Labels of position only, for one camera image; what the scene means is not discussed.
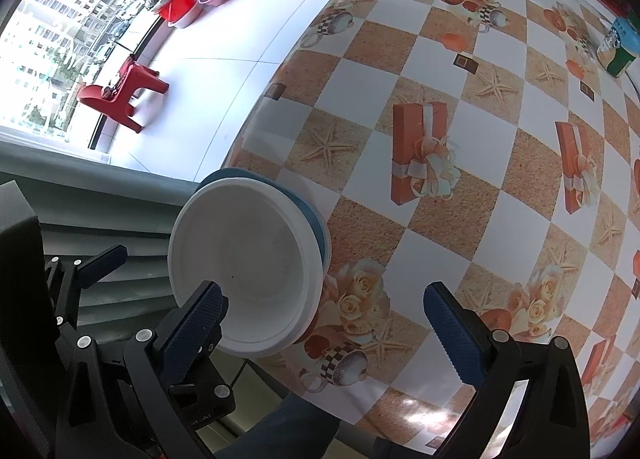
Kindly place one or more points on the blue square plate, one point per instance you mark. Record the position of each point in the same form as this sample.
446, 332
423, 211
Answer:
315, 224

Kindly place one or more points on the person's jeans leg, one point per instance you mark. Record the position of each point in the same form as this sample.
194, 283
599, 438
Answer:
285, 429

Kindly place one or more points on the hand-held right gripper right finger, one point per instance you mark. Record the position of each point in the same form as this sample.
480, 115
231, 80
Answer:
452, 334

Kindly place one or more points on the red plastic basin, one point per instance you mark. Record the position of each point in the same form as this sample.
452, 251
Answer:
177, 6

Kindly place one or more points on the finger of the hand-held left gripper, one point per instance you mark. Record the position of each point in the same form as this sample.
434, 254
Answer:
210, 401
102, 259

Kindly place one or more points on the red plastic stool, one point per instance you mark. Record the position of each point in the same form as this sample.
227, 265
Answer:
122, 94

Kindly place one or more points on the green paper cup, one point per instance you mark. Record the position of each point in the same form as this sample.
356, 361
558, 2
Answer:
620, 46

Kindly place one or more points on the checkered printed tablecloth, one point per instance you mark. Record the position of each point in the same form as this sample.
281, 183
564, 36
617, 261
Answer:
450, 139

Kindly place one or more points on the glass window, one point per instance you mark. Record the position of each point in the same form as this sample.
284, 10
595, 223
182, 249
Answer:
65, 29

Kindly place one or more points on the grey ribbed panel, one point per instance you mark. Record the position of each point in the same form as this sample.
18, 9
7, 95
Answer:
125, 189

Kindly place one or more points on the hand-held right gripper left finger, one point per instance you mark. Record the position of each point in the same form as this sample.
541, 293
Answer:
192, 334

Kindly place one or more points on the deep white disposable bowl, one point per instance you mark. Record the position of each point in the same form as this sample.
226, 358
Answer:
250, 259

